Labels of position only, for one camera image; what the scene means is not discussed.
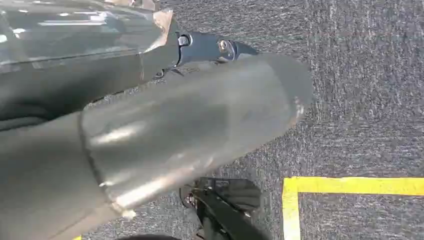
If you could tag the robot's own black foot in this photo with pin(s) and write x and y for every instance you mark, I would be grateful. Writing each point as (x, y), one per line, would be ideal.
(228, 205)

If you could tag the yellow tape floor square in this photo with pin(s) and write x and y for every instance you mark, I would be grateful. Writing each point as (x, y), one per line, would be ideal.
(348, 186)

